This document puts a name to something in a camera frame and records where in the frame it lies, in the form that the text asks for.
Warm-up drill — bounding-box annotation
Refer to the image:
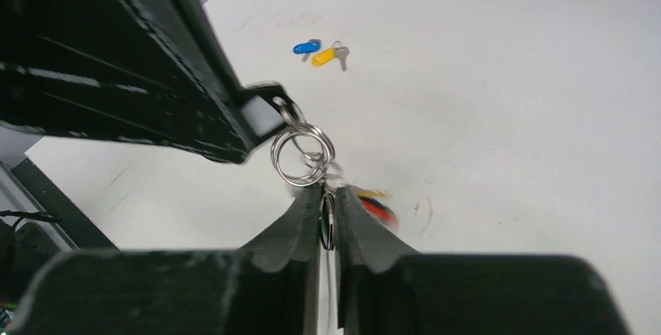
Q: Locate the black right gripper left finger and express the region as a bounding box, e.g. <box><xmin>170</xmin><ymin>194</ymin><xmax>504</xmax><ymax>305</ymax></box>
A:
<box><xmin>10</xmin><ymin>186</ymin><xmax>322</xmax><ymax>334</ymax></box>

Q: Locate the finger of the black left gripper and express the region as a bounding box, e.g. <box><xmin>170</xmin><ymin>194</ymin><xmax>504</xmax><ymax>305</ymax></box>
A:
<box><xmin>1</xmin><ymin>0</ymin><xmax>298</xmax><ymax>164</ymax></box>

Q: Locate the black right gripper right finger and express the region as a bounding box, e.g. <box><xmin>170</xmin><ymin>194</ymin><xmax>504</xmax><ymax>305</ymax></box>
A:
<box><xmin>335</xmin><ymin>187</ymin><xmax>629</xmax><ymax>334</ymax></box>

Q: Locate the bent steel split ring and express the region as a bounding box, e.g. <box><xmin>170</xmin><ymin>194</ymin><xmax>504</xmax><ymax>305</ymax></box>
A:
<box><xmin>270</xmin><ymin>96</ymin><xmax>337</xmax><ymax>188</ymax></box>

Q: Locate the red tag key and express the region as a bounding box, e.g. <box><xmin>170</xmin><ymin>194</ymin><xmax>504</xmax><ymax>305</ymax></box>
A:
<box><xmin>359</xmin><ymin>196</ymin><xmax>398</xmax><ymax>231</ymax></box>

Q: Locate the blue tag key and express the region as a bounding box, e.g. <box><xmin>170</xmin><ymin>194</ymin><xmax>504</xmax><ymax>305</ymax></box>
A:
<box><xmin>292</xmin><ymin>39</ymin><xmax>321</xmax><ymax>62</ymax></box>

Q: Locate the yellow tag key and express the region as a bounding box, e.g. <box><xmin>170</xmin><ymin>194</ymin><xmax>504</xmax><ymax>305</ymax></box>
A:
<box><xmin>311</xmin><ymin>41</ymin><xmax>351</xmax><ymax>72</ymax></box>

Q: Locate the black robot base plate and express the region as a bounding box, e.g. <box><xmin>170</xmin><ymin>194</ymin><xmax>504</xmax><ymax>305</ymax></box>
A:
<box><xmin>0</xmin><ymin>157</ymin><xmax>117</xmax><ymax>313</ymax></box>

